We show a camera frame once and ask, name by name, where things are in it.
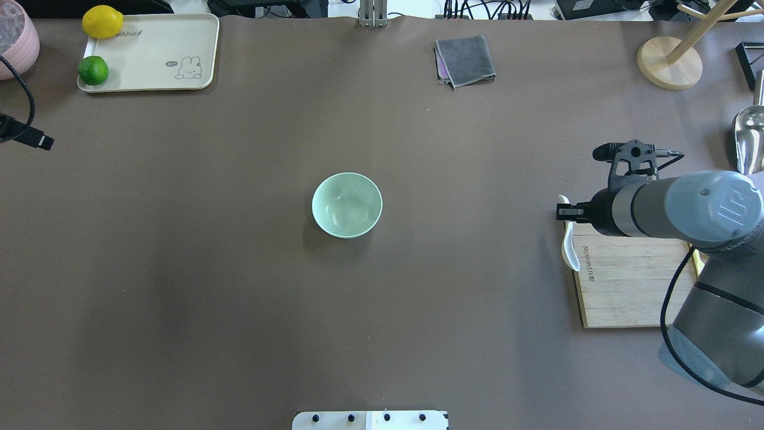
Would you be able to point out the grey folded cloth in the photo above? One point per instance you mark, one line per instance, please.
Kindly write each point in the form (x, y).
(464, 61)

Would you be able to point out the white camera post base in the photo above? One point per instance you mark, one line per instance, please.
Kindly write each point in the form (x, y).
(372, 419)

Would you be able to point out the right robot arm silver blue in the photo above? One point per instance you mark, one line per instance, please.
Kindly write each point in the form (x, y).
(711, 316)

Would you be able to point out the mint green bowl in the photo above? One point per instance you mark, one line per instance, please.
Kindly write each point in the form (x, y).
(347, 205)

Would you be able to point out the wooden cutting board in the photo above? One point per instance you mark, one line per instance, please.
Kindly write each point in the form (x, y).
(623, 281)

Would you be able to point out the green lime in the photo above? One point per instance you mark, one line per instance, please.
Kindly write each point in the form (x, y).
(93, 70)

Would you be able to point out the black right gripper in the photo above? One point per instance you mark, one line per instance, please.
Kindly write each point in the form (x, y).
(600, 211)

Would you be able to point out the pink bowl with ice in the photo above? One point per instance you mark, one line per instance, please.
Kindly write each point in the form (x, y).
(20, 43)

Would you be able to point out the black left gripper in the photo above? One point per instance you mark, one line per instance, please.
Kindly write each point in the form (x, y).
(28, 137)

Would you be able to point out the cream plastic tray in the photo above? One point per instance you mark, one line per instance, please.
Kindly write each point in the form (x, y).
(157, 52)

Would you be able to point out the yellow lemon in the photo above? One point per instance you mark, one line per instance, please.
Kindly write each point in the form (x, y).
(102, 22)

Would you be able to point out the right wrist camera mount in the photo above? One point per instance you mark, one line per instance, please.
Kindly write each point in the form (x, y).
(633, 162)

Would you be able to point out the wooden mug tree stand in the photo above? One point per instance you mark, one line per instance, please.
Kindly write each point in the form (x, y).
(673, 64)

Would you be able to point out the aluminium frame post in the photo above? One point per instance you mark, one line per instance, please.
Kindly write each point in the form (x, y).
(373, 13)

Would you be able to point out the metal scoop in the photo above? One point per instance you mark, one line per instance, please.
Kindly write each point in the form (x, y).
(748, 133)

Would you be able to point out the white ceramic spoon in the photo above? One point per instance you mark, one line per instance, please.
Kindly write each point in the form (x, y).
(568, 251)

